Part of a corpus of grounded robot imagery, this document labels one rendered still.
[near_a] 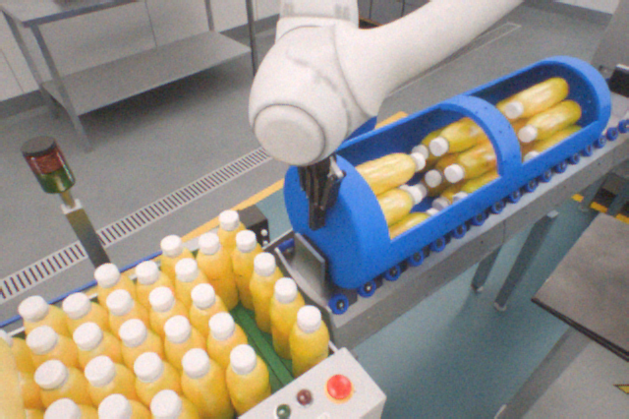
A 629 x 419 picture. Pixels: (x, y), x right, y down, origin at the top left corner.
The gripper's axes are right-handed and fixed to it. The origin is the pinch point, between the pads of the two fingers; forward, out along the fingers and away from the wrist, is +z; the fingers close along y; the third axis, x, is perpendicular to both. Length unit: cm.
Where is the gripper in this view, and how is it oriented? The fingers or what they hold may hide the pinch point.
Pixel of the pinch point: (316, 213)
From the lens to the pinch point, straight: 79.5
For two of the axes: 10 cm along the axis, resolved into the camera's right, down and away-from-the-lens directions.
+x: 8.1, -4.0, 4.2
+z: 0.0, 7.2, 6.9
